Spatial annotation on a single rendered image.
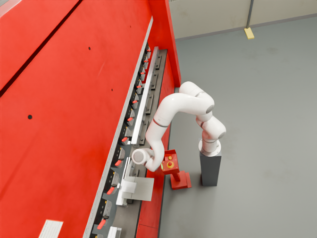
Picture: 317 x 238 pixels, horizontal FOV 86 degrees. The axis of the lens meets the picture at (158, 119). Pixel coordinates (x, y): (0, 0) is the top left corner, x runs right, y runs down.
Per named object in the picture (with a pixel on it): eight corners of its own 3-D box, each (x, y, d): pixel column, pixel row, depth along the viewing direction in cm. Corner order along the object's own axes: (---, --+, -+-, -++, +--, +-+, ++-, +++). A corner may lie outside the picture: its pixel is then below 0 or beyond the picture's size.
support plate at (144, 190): (151, 201, 137) (150, 200, 137) (121, 198, 144) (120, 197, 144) (154, 178, 147) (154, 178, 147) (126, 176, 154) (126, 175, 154)
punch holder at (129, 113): (131, 126, 161) (125, 116, 148) (123, 126, 164) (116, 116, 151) (135, 114, 170) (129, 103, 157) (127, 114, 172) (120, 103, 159)
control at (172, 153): (179, 172, 178) (177, 166, 164) (164, 174, 181) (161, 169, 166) (176, 154, 190) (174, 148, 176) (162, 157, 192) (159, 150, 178)
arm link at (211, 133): (210, 127, 141) (210, 109, 122) (227, 143, 130) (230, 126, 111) (198, 135, 139) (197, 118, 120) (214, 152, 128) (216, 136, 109)
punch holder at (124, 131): (127, 146, 150) (119, 137, 137) (118, 146, 153) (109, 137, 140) (130, 131, 159) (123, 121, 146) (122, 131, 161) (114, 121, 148)
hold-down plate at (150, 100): (150, 114, 204) (149, 113, 201) (145, 114, 205) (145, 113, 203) (154, 95, 220) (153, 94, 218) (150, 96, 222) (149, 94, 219)
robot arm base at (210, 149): (219, 136, 154) (220, 125, 140) (222, 156, 144) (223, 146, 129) (197, 137, 159) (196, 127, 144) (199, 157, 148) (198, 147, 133)
